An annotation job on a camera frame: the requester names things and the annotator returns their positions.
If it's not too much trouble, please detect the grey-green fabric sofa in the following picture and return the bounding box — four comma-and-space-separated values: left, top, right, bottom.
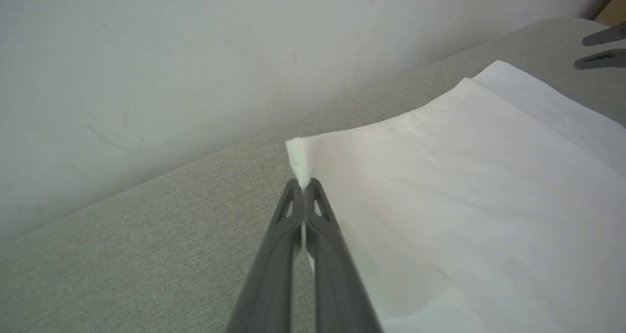
0, 16, 626, 333

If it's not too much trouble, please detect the white long-sleeve shirt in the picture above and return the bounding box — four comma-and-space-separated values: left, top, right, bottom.
285, 60, 626, 333

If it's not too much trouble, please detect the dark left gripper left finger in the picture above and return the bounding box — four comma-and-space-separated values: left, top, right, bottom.
224, 178, 307, 333

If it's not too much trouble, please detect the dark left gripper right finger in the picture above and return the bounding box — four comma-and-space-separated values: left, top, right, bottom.
304, 178, 385, 333

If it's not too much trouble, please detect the tan board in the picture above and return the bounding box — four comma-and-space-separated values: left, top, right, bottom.
592, 0, 626, 28

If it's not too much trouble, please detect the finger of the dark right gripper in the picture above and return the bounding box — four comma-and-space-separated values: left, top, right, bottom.
581, 22, 626, 47
573, 48, 626, 71

